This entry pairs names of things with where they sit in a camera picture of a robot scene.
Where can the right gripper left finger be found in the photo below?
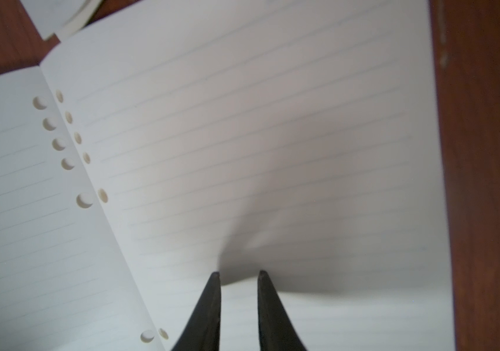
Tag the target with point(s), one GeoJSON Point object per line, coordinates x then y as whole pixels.
{"type": "Point", "coordinates": [202, 331]}

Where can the notebook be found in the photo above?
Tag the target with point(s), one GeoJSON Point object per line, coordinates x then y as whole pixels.
{"type": "Point", "coordinates": [177, 141]}
{"type": "Point", "coordinates": [60, 18]}

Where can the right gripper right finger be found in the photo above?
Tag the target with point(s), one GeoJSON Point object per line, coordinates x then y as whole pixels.
{"type": "Point", "coordinates": [276, 331]}

